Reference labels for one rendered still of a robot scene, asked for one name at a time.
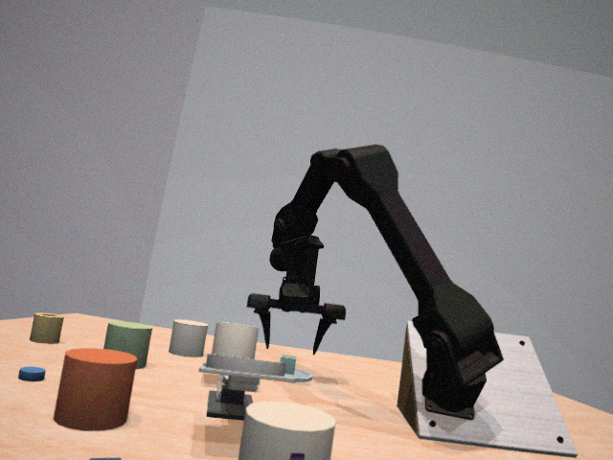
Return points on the brown cylinder with orange top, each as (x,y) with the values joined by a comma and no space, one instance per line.
(95,389)

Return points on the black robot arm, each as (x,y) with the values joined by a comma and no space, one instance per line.
(454,328)

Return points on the blue short cylinder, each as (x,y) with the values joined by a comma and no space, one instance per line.
(31,373)

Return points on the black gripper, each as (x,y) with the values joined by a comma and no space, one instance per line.
(263,303)

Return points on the white round dish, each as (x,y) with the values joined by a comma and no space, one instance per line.
(300,376)

